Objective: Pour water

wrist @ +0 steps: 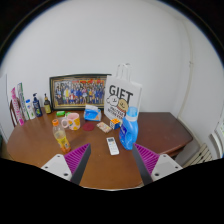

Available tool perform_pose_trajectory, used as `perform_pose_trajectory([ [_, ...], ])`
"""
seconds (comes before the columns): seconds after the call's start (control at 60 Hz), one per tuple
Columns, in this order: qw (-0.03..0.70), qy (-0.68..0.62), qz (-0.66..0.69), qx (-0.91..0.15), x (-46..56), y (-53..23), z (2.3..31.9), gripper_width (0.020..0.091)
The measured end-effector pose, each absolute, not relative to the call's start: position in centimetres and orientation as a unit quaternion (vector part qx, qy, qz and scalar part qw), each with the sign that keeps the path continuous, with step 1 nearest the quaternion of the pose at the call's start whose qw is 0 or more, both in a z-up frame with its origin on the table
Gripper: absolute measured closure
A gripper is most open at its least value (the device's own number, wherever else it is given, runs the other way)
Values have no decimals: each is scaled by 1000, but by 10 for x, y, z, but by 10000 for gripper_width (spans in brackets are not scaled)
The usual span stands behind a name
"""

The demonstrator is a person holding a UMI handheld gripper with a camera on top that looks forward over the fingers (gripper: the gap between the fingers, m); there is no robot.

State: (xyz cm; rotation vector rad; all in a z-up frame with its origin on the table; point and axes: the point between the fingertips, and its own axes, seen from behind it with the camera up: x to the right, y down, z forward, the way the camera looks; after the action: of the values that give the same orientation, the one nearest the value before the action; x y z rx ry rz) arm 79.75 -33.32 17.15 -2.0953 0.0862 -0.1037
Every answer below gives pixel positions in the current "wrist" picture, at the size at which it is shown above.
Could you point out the white radiator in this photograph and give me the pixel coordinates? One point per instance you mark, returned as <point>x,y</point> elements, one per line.
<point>200,156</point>

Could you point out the white remote control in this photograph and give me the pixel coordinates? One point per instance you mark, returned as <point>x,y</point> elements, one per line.
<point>112,146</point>

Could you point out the white paper gift bag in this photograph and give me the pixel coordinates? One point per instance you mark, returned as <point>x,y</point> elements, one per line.
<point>121,95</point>

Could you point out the small patterned snack packet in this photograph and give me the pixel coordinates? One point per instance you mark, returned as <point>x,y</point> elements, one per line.
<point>104,127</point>

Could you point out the dark wooden chair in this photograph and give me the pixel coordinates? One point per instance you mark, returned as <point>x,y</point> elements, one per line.
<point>12,115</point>

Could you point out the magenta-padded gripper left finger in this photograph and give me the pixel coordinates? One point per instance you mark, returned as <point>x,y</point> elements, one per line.
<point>76,158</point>

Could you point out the white shampoo bottle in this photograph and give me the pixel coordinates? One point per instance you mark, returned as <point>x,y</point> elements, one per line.
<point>30,110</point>

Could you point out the blue detergent bottle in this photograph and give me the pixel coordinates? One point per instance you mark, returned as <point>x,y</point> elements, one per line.
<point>128,133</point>

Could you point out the framed group picture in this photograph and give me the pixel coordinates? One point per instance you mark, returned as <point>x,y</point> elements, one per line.
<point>78,91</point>

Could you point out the white wall pipe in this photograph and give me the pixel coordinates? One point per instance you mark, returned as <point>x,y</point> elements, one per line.
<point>190,66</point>

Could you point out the colourful puzzle cube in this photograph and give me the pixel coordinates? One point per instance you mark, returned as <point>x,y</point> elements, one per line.
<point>115,124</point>

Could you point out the pink mug with orange print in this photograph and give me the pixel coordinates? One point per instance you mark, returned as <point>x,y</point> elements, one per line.
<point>74,121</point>

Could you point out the pink and white tube box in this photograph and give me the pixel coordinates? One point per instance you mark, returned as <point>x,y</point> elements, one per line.
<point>17,108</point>

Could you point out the orange-capped drink bottle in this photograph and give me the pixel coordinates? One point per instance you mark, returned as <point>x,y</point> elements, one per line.
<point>62,137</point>

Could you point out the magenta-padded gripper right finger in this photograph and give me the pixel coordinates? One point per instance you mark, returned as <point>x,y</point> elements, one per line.
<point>148,159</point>

